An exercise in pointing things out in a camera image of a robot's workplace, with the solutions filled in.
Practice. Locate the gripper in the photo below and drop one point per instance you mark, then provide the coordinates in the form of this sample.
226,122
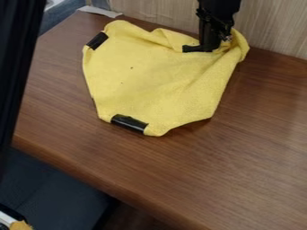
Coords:
219,21

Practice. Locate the yellow cloth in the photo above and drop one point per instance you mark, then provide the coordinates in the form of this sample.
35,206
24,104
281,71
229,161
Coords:
152,86

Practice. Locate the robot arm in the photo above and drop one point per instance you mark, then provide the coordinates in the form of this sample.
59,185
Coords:
218,5

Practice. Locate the black curtain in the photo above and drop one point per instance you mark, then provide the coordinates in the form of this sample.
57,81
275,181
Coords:
16,66

